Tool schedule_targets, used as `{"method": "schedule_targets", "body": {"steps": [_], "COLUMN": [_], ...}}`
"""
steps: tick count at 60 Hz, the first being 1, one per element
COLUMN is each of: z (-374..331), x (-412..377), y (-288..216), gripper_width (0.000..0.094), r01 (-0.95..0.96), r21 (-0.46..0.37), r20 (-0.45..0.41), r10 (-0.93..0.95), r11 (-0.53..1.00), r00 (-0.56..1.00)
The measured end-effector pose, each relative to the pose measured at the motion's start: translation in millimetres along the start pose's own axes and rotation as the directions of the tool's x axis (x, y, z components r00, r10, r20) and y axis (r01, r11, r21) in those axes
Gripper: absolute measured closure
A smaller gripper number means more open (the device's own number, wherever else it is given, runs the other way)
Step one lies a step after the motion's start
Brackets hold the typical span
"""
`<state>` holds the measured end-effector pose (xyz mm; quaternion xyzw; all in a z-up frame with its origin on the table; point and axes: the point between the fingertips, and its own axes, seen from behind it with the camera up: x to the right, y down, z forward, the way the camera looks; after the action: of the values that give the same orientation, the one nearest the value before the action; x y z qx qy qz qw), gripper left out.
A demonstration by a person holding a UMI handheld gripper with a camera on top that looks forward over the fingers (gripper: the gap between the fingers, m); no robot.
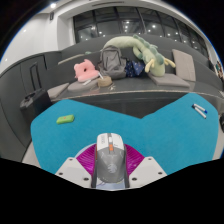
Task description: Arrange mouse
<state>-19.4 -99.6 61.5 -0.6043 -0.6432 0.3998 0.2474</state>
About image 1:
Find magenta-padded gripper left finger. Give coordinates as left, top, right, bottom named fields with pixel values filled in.
left=54, top=144, right=99, bottom=188

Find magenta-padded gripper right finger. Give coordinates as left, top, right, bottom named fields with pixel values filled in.
left=123, top=144, right=168, bottom=189

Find grey and white computer mouse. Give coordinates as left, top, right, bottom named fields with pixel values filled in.
left=94, top=132, right=127, bottom=184

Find round pale blue mouse pad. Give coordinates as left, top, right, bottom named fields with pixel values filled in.
left=75, top=142, right=143, bottom=192

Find small green eraser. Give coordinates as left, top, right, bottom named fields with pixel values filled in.
left=55, top=114, right=75, bottom=125

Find round grey seat cushion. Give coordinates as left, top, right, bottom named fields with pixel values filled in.
left=67, top=79, right=101, bottom=93

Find flat grey seat cushion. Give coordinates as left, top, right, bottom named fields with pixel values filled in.
left=46, top=82, right=70, bottom=100
left=147, top=72, right=191, bottom=89

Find black suitcase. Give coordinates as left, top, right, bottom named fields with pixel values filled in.
left=19, top=87, right=53, bottom=118

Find white marker with black cap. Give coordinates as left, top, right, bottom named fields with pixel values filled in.
left=191, top=104, right=207, bottom=120

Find small tan round item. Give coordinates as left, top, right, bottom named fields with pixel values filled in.
left=97, top=75, right=113, bottom=88

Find pink plush cushion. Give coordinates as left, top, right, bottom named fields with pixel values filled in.
left=73, top=58, right=100, bottom=83

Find dark blue patterned bag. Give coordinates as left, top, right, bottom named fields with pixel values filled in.
left=124, top=59, right=146, bottom=78

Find black bag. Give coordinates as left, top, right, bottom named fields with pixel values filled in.
left=218, top=112, right=224, bottom=133

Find grey backpack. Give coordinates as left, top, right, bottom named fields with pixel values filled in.
left=97, top=45, right=128, bottom=80

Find long green dragon plush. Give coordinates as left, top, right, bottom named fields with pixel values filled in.
left=102, top=34, right=177, bottom=78

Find beige square cushion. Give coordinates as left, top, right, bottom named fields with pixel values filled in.
left=172, top=48, right=197, bottom=82

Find ceiling lights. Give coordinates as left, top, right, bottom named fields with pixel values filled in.
left=20, top=2, right=58, bottom=34

